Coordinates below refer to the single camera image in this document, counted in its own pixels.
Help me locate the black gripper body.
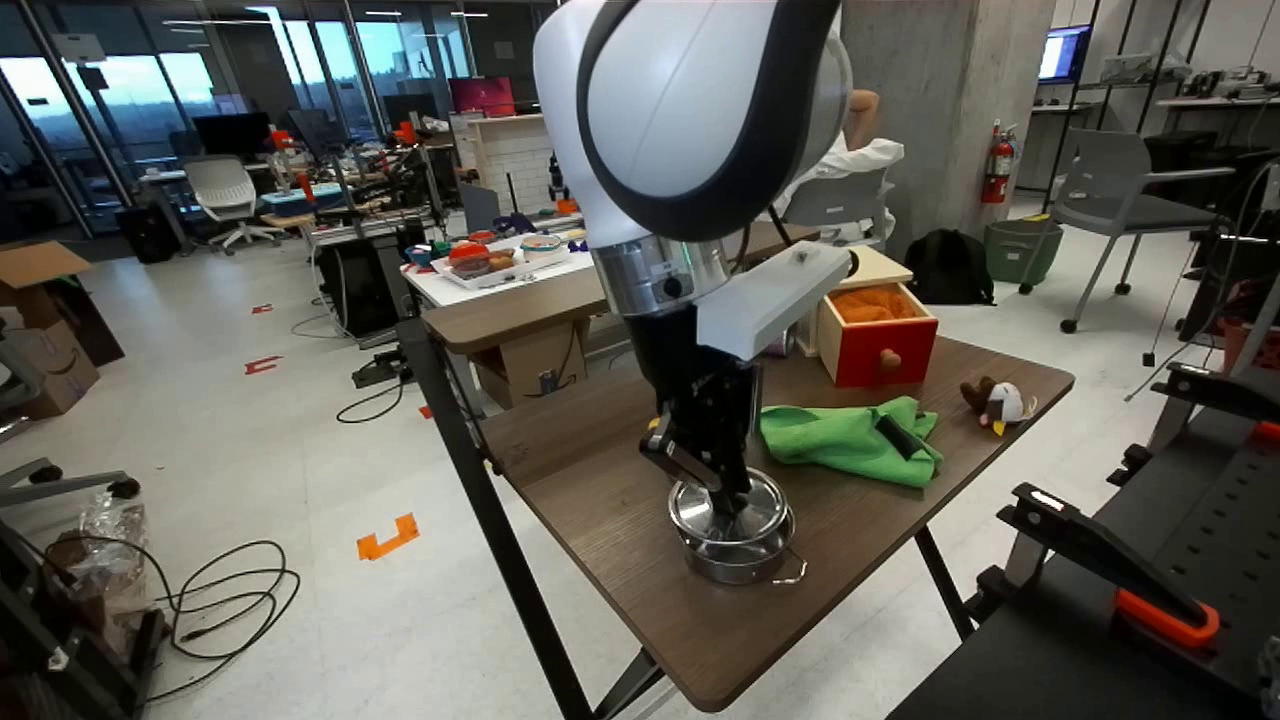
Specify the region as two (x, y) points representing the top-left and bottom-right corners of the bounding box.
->
(626, 304), (760, 471)

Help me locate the silver pot lid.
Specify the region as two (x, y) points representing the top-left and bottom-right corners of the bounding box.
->
(669, 466), (790, 544)

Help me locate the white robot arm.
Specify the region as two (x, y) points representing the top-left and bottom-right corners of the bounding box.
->
(530, 0), (852, 517)

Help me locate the silver pot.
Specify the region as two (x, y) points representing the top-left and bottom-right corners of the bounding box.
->
(675, 517), (809, 588)

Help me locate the green cloth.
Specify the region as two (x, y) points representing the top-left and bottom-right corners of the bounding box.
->
(760, 397), (939, 487)

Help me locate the dark wooden table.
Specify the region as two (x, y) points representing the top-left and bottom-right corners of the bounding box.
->
(400, 321), (1072, 720)

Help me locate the wooden box red drawer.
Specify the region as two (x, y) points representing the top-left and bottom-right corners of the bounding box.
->
(813, 249), (939, 386)

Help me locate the black marker on cloth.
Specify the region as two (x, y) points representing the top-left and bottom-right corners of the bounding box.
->
(877, 414), (939, 458)

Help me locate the wooden bench table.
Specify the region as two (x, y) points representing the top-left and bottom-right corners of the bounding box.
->
(422, 268), (607, 406)

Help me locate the grey office chair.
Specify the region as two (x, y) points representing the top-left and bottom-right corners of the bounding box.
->
(784, 172), (892, 245)

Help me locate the white table with toys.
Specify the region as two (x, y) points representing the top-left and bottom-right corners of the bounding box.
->
(400, 232), (591, 309)

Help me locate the black backpack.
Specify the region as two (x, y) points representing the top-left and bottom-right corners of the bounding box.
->
(908, 229), (992, 304)

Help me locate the plush toy animal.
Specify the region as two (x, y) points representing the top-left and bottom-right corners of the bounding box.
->
(960, 376), (1030, 435)

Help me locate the seated person white shirt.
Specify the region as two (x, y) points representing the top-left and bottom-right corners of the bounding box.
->
(775, 87), (905, 211)

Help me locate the green bin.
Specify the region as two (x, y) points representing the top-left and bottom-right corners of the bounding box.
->
(982, 216), (1062, 293)

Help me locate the red fire extinguisher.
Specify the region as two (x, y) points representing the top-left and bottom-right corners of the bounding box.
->
(980, 123), (1017, 207)

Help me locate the black orange clamp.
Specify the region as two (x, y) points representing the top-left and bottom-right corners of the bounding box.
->
(999, 485), (1221, 651)

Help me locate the grey chair right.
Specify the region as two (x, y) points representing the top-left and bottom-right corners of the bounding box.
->
(1050, 129), (1221, 331)

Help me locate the black workbench right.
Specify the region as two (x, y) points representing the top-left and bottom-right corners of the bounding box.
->
(889, 366), (1280, 720)

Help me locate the white office chair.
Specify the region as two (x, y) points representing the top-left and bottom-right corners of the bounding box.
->
(183, 156), (280, 252)

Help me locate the cardboard box left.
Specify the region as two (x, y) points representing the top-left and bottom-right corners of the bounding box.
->
(0, 238), (123, 419)

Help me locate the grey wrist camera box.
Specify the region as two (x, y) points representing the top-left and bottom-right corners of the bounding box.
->
(697, 238), (856, 361)

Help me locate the black cable on floor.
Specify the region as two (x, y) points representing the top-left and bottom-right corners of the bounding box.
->
(79, 536), (302, 708)

